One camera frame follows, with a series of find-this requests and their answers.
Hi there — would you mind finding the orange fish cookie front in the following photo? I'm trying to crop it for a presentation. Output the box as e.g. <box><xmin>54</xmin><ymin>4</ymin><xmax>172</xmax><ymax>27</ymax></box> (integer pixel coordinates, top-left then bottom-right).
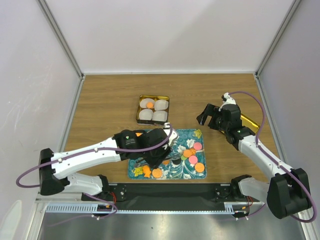
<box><xmin>142</xmin><ymin>165</ymin><xmax>152</xmax><ymax>178</ymax></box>

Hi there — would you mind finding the gold cookie tin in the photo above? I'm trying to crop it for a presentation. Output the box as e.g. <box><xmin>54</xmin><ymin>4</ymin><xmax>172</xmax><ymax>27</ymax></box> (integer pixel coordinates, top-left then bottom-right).
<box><xmin>135</xmin><ymin>94</ymin><xmax>170</xmax><ymax>126</ymax></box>

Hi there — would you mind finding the gold tin lid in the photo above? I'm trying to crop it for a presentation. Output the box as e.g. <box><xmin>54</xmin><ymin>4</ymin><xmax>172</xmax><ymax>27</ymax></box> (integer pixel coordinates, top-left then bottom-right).
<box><xmin>217</xmin><ymin>113</ymin><xmax>260</xmax><ymax>136</ymax></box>

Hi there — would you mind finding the white paper cup back right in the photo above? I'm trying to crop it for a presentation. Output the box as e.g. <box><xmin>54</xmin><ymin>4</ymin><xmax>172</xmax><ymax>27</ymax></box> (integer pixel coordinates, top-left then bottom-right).
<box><xmin>154</xmin><ymin>99</ymin><xmax>169</xmax><ymax>111</ymax></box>

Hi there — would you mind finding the black sandwich cookie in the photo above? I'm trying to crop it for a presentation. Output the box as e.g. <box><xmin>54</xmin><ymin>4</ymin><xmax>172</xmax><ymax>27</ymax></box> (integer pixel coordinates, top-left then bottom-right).
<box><xmin>172</xmin><ymin>158</ymin><xmax>182</xmax><ymax>165</ymax></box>

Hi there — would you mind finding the white paper cup front left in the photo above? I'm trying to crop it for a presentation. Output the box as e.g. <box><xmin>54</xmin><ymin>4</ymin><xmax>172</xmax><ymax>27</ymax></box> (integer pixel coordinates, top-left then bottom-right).
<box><xmin>138</xmin><ymin>108</ymin><xmax>154</xmax><ymax>121</ymax></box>

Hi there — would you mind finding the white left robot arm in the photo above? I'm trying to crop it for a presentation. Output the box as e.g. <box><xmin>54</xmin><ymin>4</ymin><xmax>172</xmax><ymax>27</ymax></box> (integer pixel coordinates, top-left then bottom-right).
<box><xmin>39</xmin><ymin>126</ymin><xmax>179</xmax><ymax>200</ymax></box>

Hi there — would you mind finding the white paper cup back left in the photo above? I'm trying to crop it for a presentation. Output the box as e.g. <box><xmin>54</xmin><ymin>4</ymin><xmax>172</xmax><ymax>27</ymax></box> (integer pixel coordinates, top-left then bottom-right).
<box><xmin>139</xmin><ymin>98</ymin><xmax>155</xmax><ymax>109</ymax></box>

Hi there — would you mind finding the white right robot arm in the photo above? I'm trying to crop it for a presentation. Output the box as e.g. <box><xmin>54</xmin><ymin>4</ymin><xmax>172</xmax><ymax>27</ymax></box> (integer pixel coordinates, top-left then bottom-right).
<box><xmin>196</xmin><ymin>104</ymin><xmax>314</xmax><ymax>219</ymax></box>

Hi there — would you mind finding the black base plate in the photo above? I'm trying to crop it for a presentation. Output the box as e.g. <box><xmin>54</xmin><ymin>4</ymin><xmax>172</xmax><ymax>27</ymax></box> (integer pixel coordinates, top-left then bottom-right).
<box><xmin>96</xmin><ymin>183</ymin><xmax>257</xmax><ymax>207</ymax></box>

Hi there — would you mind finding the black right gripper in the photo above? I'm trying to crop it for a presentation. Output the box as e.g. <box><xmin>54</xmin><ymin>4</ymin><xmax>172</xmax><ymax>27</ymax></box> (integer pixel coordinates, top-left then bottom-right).
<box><xmin>196</xmin><ymin>103</ymin><xmax>229</xmax><ymax>132</ymax></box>

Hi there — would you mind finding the orange round waffle cookie right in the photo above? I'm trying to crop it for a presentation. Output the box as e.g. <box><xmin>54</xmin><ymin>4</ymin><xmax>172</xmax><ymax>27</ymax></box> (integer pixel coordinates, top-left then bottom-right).
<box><xmin>194</xmin><ymin>162</ymin><xmax>205</xmax><ymax>173</ymax></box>

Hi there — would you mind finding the white paper cup front right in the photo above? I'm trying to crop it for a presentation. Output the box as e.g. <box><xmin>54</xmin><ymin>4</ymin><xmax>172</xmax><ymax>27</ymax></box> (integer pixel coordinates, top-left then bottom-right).
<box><xmin>152</xmin><ymin>110</ymin><xmax>168</xmax><ymax>122</ymax></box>

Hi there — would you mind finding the blue floral tray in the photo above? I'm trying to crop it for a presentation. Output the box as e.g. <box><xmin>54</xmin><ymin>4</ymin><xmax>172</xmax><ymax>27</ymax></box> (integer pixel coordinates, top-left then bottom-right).
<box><xmin>127</xmin><ymin>129</ymin><xmax>207</xmax><ymax>180</ymax></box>

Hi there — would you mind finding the small orange round cookie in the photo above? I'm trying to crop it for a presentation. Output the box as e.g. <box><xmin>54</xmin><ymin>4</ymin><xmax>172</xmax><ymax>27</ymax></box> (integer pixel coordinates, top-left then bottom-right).
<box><xmin>182</xmin><ymin>149</ymin><xmax>193</xmax><ymax>158</ymax></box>

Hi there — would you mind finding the orange round cookie front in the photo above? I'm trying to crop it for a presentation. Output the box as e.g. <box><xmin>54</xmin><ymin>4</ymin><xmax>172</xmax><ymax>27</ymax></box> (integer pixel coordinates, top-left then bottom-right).
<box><xmin>152</xmin><ymin>168</ymin><xmax>163</xmax><ymax>179</ymax></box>

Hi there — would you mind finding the white cable duct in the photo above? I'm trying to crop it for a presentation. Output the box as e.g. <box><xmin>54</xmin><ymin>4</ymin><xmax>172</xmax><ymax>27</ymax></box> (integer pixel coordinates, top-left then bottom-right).
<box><xmin>45</xmin><ymin>202</ymin><xmax>263</xmax><ymax>215</ymax></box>

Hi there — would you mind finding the white paper cup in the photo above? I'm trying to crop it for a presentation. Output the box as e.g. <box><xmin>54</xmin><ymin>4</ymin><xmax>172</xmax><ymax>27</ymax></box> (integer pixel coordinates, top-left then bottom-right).
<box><xmin>154</xmin><ymin>99</ymin><xmax>169</xmax><ymax>111</ymax></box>
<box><xmin>139</xmin><ymin>98</ymin><xmax>155</xmax><ymax>109</ymax></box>
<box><xmin>138</xmin><ymin>108</ymin><xmax>154</xmax><ymax>121</ymax></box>
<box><xmin>152</xmin><ymin>110</ymin><xmax>168</xmax><ymax>122</ymax></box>

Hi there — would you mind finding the pink sandwich cookie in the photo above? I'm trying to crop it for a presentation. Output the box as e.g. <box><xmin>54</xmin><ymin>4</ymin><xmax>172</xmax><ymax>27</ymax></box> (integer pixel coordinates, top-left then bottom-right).
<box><xmin>188</xmin><ymin>155</ymin><xmax>198</xmax><ymax>165</ymax></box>
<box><xmin>193</xmin><ymin>142</ymin><xmax>203</xmax><ymax>151</ymax></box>

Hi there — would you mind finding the pink sandwich cookie lower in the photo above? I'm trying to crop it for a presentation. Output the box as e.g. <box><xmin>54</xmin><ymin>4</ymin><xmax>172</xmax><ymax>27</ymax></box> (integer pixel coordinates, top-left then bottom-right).
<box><xmin>188</xmin><ymin>155</ymin><xmax>198</xmax><ymax>165</ymax></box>

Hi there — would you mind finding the pink sandwich cookie upper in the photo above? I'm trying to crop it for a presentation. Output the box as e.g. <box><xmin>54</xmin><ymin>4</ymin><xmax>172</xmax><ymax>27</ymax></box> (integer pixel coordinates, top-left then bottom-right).
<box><xmin>193</xmin><ymin>142</ymin><xmax>203</xmax><ymax>151</ymax></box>

